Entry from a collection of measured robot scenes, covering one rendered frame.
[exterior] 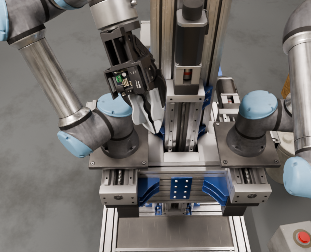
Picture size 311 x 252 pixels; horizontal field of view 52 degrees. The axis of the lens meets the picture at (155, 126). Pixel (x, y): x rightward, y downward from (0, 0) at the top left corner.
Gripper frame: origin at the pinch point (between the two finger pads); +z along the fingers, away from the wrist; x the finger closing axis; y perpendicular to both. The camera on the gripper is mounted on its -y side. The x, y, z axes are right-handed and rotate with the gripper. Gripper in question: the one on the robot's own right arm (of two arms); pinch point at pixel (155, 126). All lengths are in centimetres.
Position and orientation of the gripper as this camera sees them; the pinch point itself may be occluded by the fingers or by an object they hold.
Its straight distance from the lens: 63.3
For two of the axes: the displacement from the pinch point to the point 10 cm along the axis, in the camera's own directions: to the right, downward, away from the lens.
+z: 2.9, 9.1, 3.0
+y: -2.3, 3.7, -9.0
